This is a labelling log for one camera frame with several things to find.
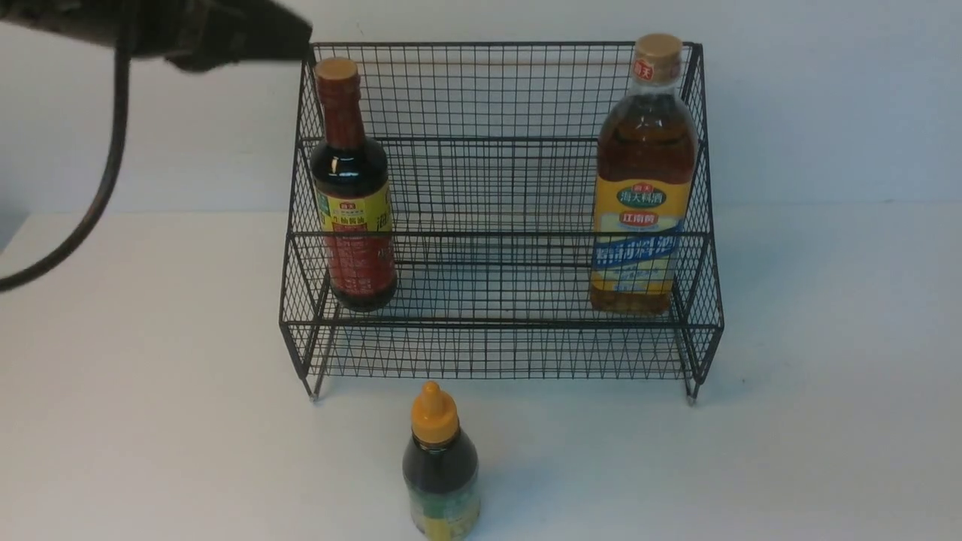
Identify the amber cooking wine bottle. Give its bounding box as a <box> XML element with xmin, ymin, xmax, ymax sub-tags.
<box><xmin>588</xmin><ymin>33</ymin><xmax>700</xmax><ymax>316</ymax></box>

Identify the dark soy sauce bottle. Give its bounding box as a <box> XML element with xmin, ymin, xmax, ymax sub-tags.
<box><xmin>309</xmin><ymin>57</ymin><xmax>398</xmax><ymax>313</ymax></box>

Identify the small yellow-capped sauce bottle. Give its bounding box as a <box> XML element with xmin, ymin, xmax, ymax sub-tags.
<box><xmin>402</xmin><ymin>381</ymin><xmax>481</xmax><ymax>540</ymax></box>

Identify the black cable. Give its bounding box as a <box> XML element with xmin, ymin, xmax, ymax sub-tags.
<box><xmin>0</xmin><ymin>30</ymin><xmax>132</xmax><ymax>294</ymax></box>

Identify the black wire mesh shelf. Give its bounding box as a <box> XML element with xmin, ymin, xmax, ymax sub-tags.
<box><xmin>279</xmin><ymin>41</ymin><xmax>725</xmax><ymax>403</ymax></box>

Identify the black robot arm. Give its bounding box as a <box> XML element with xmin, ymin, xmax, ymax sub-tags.
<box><xmin>2</xmin><ymin>1</ymin><xmax>313</xmax><ymax>73</ymax></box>

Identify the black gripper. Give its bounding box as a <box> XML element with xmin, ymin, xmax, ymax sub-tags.
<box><xmin>120</xmin><ymin>1</ymin><xmax>313</xmax><ymax>73</ymax></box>

